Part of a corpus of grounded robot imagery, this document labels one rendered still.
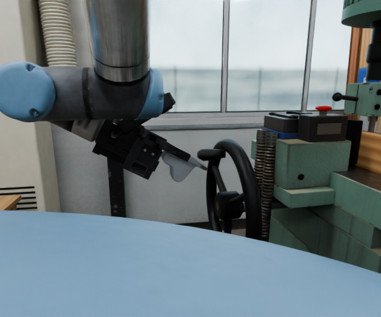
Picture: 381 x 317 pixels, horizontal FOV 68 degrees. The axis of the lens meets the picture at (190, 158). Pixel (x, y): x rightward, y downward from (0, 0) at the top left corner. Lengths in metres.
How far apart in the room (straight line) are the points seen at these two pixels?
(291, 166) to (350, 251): 0.18
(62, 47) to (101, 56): 1.40
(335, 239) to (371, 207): 0.12
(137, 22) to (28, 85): 0.16
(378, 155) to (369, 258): 0.19
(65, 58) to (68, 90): 1.34
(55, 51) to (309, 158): 1.47
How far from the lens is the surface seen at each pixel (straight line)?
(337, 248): 0.64
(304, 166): 0.58
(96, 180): 2.00
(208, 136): 1.97
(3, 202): 1.64
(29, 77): 0.41
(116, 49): 0.36
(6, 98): 0.42
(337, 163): 0.62
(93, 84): 0.42
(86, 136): 0.53
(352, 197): 0.58
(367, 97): 0.72
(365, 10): 0.71
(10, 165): 1.78
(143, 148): 0.52
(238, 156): 0.53
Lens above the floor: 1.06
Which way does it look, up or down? 14 degrees down
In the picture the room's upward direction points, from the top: straight up
